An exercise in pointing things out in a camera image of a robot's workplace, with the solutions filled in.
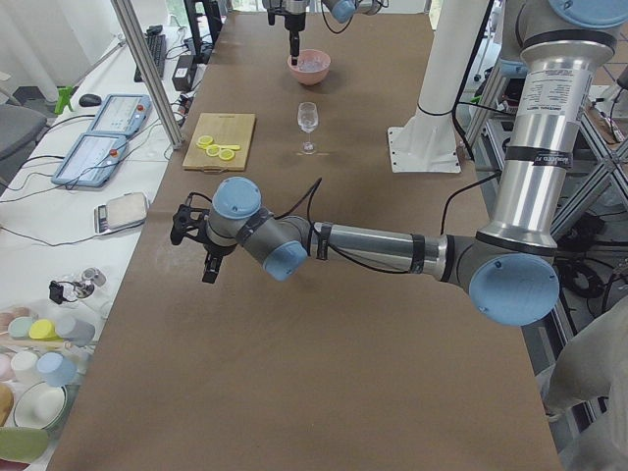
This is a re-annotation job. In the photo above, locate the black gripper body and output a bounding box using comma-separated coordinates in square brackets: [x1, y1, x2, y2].
[170, 192, 236, 256]
[267, 0, 308, 33]

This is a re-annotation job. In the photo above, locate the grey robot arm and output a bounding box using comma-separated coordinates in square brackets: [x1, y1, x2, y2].
[262, 0, 389, 66]
[171, 1, 627, 326]

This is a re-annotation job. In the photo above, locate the pile of clear ice cubes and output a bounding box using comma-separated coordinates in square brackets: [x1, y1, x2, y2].
[296, 57, 328, 74]

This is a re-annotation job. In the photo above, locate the clear wine glass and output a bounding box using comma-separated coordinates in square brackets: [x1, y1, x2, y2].
[297, 102, 319, 154]

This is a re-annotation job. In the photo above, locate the pink plastic bowl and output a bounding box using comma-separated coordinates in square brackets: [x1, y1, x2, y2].
[287, 49, 332, 85]

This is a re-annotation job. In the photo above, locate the grey kitchen scale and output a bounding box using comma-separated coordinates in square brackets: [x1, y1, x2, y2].
[94, 192, 148, 235]

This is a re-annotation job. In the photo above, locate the middle lemon slice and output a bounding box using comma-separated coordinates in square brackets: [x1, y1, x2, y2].
[205, 144, 222, 157]

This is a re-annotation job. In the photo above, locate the far lemon slice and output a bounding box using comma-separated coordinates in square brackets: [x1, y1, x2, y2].
[196, 134, 214, 149]

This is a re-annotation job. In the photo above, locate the wooden cutting board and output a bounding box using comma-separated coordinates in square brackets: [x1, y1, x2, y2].
[183, 113, 256, 173]

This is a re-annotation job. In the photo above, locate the lower blue teach pendant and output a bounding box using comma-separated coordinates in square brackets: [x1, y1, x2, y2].
[51, 132, 128, 189]

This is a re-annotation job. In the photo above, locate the blue teach pendant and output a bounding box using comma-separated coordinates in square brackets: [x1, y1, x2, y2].
[88, 94, 152, 137]
[51, 132, 128, 189]

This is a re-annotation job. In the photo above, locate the black power adapter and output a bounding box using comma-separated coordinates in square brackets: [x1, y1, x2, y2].
[172, 54, 197, 92]

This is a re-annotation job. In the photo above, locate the upper blue teach pendant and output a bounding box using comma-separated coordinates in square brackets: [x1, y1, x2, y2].
[88, 94, 152, 137]

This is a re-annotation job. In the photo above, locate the black keyboard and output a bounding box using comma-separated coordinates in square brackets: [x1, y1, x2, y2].
[144, 33, 167, 79]

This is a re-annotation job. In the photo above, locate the grey plastic cup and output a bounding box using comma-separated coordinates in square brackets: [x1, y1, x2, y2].
[55, 315, 95, 346]

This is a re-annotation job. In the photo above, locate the black computer mouse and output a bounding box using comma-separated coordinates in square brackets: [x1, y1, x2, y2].
[78, 93, 102, 108]

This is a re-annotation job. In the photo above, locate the yellow plastic cup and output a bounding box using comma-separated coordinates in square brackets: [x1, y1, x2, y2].
[28, 319, 60, 341]

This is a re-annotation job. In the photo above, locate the blue plastic cup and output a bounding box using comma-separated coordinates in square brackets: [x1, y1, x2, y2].
[36, 352, 78, 387]

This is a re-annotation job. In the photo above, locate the white ceramic bowl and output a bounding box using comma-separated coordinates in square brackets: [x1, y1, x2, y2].
[13, 383, 68, 431]

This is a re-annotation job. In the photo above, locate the green plastic bowl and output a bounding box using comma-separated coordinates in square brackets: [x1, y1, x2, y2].
[1, 427, 49, 463]

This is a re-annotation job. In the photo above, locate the lemon slice near handle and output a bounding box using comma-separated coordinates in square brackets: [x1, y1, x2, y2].
[218, 149, 236, 161]

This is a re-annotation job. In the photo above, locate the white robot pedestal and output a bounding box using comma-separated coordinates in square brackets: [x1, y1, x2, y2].
[388, 0, 491, 174]

